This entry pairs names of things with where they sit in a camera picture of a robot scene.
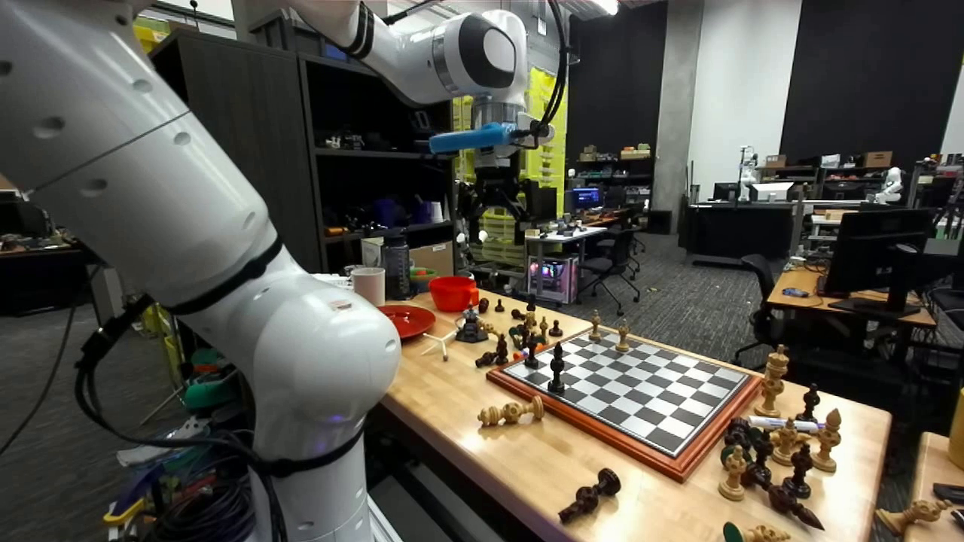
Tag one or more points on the white three-armed toy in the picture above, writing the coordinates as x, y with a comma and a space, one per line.
439, 345

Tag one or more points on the light chess piece green base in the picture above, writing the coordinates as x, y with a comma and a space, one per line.
757, 534

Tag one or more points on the white robot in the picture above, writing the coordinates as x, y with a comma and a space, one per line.
747, 177
892, 187

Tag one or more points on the black office chair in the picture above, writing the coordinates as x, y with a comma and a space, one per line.
610, 263
761, 301

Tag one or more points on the small lit monitor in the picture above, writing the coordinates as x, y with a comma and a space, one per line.
586, 198

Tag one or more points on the black shelf cabinet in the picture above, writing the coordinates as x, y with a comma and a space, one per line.
256, 135

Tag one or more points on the red bowl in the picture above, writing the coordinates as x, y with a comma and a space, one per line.
453, 295

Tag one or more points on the white table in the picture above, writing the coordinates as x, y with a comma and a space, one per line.
561, 235

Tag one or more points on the red plate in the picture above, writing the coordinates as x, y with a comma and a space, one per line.
407, 320

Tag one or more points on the wooden framed chess board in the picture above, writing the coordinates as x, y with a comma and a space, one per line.
640, 391

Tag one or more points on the heap of dark chess pieces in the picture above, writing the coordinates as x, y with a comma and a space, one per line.
749, 452

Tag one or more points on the white marker pen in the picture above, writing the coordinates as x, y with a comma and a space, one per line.
783, 423

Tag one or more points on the large light wooden chess piece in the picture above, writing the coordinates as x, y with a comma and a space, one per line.
771, 384

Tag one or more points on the lit computer case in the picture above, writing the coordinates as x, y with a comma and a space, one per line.
553, 280

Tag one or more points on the yellow object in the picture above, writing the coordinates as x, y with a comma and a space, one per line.
957, 433

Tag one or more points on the rack of yellow bins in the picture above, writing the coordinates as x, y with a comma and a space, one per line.
546, 162

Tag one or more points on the cardboard box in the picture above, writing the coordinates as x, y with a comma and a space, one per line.
433, 258

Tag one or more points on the shelf with boxes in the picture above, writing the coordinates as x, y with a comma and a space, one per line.
614, 167

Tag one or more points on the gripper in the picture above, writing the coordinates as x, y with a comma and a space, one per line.
497, 184

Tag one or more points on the dark toy figure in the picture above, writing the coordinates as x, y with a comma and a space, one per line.
471, 327

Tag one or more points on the dark water bottle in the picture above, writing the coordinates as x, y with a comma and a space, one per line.
397, 267

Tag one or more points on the black monitor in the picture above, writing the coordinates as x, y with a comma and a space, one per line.
874, 252

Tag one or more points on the wooden desk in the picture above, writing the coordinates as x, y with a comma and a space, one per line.
798, 290

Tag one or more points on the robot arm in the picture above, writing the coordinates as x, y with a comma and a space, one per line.
151, 188

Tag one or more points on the green bowl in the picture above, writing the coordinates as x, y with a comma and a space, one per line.
422, 277

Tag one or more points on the white mug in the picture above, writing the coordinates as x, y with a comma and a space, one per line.
369, 287

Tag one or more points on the dark wooden chess piece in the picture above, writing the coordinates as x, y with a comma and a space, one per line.
493, 355
587, 497
791, 506

